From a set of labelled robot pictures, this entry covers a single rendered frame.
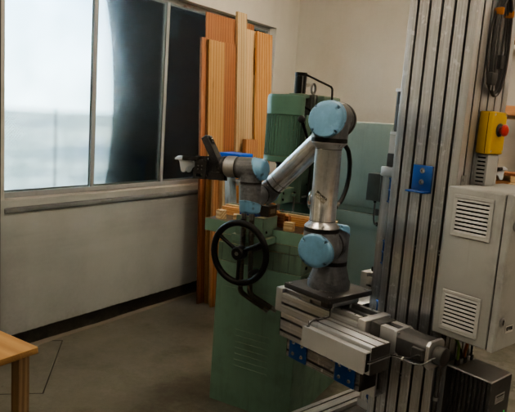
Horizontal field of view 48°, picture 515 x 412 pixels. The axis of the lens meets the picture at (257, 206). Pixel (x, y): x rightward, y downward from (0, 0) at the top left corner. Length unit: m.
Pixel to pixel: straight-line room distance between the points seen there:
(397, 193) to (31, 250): 2.18
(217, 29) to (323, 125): 2.68
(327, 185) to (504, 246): 0.55
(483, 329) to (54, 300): 2.55
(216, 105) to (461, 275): 2.77
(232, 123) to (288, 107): 1.85
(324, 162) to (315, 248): 0.27
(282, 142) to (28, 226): 1.55
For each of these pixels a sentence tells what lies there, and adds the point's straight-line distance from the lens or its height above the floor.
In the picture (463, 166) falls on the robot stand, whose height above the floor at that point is 1.29.
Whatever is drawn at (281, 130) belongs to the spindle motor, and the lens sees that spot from 2.67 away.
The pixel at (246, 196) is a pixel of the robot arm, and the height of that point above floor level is 1.13.
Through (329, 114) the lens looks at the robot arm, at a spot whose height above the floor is 1.42.
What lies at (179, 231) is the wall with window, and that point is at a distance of 4.33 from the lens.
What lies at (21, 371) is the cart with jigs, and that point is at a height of 0.45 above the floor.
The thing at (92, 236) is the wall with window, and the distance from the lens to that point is 3.76.
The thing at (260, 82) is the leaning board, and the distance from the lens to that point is 4.74.
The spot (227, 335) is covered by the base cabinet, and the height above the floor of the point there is 0.35.
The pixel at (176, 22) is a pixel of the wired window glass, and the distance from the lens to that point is 4.28.
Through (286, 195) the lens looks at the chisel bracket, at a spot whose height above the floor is 1.04.
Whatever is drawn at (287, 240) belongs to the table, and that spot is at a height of 0.86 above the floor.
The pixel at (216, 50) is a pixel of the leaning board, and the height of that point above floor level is 1.84.
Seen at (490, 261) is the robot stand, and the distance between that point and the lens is 1.83.
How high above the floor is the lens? 1.40
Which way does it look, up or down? 9 degrees down
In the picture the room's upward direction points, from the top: 4 degrees clockwise
